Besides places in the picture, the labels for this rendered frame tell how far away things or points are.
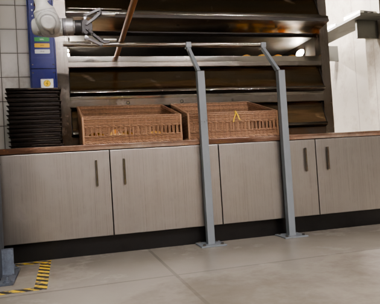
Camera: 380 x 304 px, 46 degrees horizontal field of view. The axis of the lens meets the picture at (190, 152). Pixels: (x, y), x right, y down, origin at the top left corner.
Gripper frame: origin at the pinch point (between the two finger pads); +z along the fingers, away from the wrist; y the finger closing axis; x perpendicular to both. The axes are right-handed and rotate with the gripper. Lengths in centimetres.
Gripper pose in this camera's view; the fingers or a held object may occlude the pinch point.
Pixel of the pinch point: (113, 27)
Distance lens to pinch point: 253.4
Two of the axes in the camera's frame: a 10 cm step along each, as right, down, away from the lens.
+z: 9.7, -0.6, 2.3
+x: 2.3, -0.4, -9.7
